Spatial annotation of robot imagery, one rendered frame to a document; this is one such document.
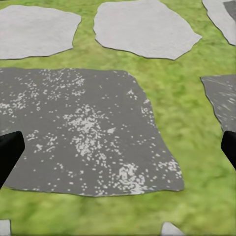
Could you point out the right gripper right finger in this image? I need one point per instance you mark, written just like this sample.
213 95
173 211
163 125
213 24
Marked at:
228 146

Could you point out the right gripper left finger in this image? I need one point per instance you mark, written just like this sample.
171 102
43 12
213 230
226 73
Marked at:
12 146

